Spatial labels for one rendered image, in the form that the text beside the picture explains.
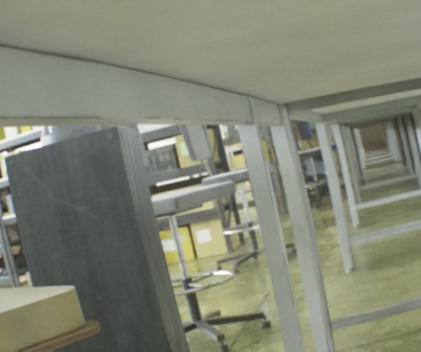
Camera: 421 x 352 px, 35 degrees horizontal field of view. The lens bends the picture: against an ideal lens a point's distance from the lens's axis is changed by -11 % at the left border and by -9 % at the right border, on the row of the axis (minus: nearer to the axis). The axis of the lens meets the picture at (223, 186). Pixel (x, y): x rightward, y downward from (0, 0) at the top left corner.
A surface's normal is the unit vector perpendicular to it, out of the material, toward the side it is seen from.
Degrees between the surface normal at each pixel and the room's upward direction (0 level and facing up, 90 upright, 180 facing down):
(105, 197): 90
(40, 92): 90
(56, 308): 90
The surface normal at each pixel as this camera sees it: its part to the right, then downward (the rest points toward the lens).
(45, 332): 0.80, -0.16
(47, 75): 0.96, -0.21
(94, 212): -0.04, 0.04
